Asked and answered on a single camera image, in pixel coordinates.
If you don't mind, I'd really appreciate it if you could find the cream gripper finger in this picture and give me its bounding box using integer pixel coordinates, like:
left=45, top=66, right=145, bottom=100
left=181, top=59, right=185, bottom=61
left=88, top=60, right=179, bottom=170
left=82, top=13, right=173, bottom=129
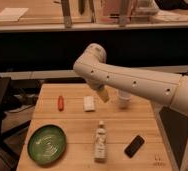
left=97, top=88, right=109, bottom=102

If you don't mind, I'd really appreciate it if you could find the red pepper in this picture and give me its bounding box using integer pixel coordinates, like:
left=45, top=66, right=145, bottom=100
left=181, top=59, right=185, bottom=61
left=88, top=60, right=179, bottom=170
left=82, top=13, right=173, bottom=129
left=58, top=96, right=64, bottom=111

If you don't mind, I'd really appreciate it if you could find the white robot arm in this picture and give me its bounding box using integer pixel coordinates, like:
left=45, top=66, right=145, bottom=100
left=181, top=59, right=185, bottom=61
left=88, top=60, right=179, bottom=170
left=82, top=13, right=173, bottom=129
left=73, top=43, right=188, bottom=171

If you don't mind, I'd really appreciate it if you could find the white ceramic cup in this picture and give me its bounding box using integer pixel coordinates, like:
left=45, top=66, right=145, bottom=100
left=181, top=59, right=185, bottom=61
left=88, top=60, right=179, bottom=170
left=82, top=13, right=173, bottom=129
left=118, top=91, right=132, bottom=109

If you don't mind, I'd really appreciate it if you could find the white sponge block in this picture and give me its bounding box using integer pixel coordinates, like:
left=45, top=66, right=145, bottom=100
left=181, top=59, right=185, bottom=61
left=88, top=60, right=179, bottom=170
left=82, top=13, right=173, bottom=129
left=84, top=96, right=95, bottom=112

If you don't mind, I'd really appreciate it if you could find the black smartphone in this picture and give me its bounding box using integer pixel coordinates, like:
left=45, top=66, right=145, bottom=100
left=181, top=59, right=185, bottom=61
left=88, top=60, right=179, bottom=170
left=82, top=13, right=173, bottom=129
left=124, top=135, right=145, bottom=158

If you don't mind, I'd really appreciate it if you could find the white plastic bottle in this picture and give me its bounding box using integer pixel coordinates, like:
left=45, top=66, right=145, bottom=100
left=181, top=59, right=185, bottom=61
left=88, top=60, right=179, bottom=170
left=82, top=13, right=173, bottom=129
left=94, top=120, right=106, bottom=162

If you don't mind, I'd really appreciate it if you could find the green plate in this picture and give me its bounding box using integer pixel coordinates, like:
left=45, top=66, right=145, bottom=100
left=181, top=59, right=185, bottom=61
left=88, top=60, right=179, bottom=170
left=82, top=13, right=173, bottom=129
left=27, top=124, right=67, bottom=166

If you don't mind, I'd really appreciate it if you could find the white paper sheet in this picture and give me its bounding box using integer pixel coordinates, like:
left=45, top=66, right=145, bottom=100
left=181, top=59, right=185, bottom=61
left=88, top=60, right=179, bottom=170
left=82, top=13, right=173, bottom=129
left=0, top=8, right=28, bottom=22

